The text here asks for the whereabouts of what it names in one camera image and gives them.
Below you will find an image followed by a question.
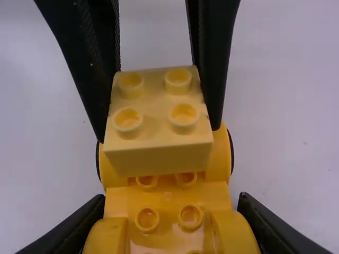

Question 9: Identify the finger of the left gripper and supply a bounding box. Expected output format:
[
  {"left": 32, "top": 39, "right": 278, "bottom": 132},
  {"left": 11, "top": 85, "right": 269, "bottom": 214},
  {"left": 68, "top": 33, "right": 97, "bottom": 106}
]
[
  {"left": 33, "top": 0, "right": 123, "bottom": 144},
  {"left": 184, "top": 0, "right": 240, "bottom": 132}
]

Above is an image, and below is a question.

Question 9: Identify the yellow toy brick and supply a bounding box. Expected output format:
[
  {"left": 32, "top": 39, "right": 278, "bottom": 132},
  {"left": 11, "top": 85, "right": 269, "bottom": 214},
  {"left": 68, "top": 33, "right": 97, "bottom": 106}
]
[{"left": 102, "top": 65, "right": 215, "bottom": 177}]

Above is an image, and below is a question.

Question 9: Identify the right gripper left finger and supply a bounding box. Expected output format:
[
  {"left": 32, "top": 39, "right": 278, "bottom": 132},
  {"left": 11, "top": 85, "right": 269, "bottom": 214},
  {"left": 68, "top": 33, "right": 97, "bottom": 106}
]
[{"left": 14, "top": 194, "right": 106, "bottom": 254}]

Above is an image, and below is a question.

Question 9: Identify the yellow toy car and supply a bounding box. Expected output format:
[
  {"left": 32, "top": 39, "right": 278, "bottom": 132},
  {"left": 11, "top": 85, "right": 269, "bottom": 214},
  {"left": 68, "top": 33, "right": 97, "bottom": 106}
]
[{"left": 86, "top": 124, "right": 262, "bottom": 254}]

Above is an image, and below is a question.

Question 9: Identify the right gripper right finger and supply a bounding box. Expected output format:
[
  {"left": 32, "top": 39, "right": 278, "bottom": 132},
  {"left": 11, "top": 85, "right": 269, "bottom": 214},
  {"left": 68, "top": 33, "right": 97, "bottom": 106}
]
[{"left": 236, "top": 192, "right": 339, "bottom": 254}]

